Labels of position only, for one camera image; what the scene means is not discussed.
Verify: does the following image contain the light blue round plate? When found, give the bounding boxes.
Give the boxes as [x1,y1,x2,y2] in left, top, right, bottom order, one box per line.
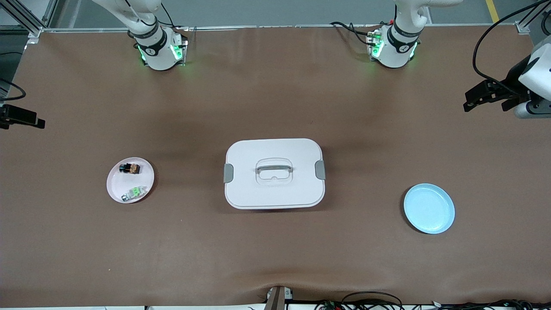
[403,183,455,235]

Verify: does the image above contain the pink round plate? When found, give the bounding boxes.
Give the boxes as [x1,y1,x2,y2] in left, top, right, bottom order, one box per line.
[106,157,155,204]

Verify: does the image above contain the brown table cover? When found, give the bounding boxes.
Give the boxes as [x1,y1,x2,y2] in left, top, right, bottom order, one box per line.
[0,25,551,308]

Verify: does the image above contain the white lidded storage box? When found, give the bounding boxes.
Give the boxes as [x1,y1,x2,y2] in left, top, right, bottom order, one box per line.
[223,138,326,210]

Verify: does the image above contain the aluminium frame post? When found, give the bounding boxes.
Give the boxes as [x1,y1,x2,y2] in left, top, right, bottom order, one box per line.
[0,0,59,39]
[514,0,551,35]

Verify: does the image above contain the green push-button switch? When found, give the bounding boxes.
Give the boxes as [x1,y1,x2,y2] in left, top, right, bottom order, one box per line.
[121,185,147,202]

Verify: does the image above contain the black left arm base cable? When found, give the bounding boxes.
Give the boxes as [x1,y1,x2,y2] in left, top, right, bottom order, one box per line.
[330,21,379,46]

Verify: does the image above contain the black arm base cable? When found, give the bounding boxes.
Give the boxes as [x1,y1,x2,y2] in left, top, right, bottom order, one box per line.
[144,0,186,31]
[330,21,379,46]

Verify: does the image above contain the black right arm base cable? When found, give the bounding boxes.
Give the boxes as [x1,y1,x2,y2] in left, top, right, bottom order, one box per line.
[144,0,186,31]

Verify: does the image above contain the tangled black cable bundle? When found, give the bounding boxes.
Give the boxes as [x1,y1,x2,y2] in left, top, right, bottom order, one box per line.
[314,299,551,310]

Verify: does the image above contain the silver table edge rail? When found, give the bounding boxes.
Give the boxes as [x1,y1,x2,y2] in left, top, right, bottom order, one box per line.
[41,25,517,31]

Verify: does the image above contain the grey box lid handle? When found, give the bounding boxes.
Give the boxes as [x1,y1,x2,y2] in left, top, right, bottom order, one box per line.
[256,163,294,174]

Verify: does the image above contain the black looped cable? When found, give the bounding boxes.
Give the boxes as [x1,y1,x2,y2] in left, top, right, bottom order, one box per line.
[342,291,404,310]

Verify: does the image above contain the brown camera mount bracket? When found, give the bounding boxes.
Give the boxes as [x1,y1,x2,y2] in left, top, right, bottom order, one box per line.
[265,285,294,310]

